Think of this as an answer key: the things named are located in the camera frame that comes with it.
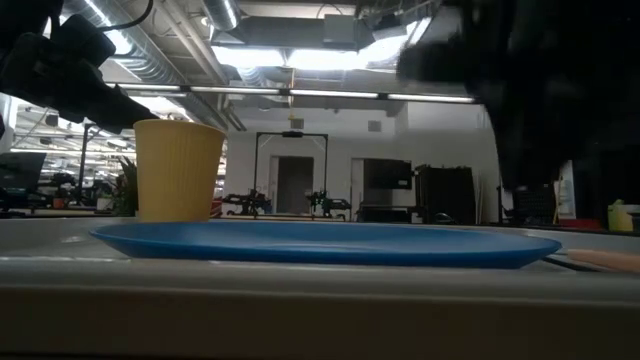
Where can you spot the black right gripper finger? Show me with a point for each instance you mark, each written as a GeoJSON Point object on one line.
{"type": "Point", "coordinates": [530, 150]}

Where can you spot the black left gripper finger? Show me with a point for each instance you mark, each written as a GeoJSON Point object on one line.
{"type": "Point", "coordinates": [117, 116]}

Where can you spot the yellow ribbed cup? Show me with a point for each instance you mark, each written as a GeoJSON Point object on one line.
{"type": "Point", "coordinates": [175, 175]}

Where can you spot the blue round plate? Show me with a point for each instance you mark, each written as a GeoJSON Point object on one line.
{"type": "Point", "coordinates": [325, 245]}

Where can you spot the black background robot arm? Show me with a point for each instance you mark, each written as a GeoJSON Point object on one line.
{"type": "Point", "coordinates": [330, 204]}
{"type": "Point", "coordinates": [247, 204]}

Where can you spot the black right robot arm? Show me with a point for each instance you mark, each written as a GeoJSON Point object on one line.
{"type": "Point", "coordinates": [575, 20]}

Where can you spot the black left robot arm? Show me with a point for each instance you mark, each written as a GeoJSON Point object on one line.
{"type": "Point", "coordinates": [20, 15]}

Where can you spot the grey plastic tray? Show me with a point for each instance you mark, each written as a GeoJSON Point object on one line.
{"type": "Point", "coordinates": [300, 310]}

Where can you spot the long ceiling strip light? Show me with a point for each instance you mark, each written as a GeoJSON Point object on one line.
{"type": "Point", "coordinates": [430, 98]}
{"type": "Point", "coordinates": [235, 90]}
{"type": "Point", "coordinates": [145, 87]}
{"type": "Point", "coordinates": [334, 94]}

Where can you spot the black cart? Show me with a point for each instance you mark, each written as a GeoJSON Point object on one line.
{"type": "Point", "coordinates": [537, 207]}

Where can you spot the whiteboard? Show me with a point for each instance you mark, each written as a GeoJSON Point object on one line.
{"type": "Point", "coordinates": [567, 195]}

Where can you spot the green leafy vegetable toy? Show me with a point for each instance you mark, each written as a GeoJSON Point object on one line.
{"type": "Point", "coordinates": [131, 190]}

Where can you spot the red flat object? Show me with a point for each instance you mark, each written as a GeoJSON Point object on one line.
{"type": "Point", "coordinates": [580, 223]}

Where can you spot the black cabinet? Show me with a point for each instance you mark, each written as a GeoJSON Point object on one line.
{"type": "Point", "coordinates": [445, 195]}

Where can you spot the dark computer monitor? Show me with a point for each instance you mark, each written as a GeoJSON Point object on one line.
{"type": "Point", "coordinates": [20, 170]}

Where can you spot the yellow plastic bottle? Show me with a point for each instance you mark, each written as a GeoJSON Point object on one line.
{"type": "Point", "coordinates": [619, 220]}

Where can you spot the grey door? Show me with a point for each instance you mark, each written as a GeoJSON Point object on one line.
{"type": "Point", "coordinates": [295, 185]}

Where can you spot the silver ventilation duct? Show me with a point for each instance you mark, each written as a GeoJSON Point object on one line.
{"type": "Point", "coordinates": [150, 55]}

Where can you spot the grey wall vent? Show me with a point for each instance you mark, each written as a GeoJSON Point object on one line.
{"type": "Point", "coordinates": [297, 124]}
{"type": "Point", "coordinates": [374, 126]}

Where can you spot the dark wall screen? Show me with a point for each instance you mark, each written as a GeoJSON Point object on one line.
{"type": "Point", "coordinates": [387, 174]}

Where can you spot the black gantry frame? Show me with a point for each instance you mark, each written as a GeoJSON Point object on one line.
{"type": "Point", "coordinates": [291, 134]}

